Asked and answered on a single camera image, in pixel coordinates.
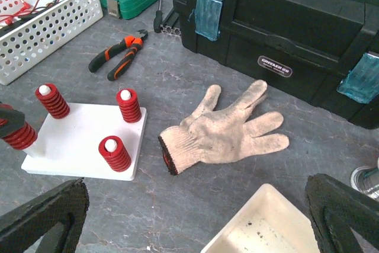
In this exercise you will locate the white peg board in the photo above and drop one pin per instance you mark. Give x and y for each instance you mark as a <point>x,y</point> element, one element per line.
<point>69,146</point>

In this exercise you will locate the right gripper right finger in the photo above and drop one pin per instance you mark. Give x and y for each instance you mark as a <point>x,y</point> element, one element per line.
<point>337,211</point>

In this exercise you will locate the solder wire spool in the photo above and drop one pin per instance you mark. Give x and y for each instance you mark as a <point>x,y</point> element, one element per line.
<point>365,180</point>

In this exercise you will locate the black battery holder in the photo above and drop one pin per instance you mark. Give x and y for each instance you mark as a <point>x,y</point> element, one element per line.
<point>11,24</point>

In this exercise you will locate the black screwdriver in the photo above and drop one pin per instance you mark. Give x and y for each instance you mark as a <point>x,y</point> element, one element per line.
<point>157,22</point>

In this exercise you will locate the large red spring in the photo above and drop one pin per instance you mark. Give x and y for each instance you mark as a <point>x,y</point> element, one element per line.
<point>21,138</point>
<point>129,105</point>
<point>52,100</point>
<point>114,152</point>

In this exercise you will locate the white perforated basket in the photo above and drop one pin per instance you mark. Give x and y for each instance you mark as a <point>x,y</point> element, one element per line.
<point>29,44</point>

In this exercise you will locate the black tool box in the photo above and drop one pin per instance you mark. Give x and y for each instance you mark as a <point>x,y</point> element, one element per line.
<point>324,52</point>

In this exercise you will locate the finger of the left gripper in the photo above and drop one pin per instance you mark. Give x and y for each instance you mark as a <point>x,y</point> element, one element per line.
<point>11,120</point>

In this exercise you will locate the white spring tray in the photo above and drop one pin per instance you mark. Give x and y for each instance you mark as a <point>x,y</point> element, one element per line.
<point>268,222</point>

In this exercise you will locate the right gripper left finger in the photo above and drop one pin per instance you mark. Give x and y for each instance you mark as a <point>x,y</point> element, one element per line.
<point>54,218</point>

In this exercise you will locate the white knit glove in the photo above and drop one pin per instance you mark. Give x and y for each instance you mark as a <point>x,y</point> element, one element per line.
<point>223,136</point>

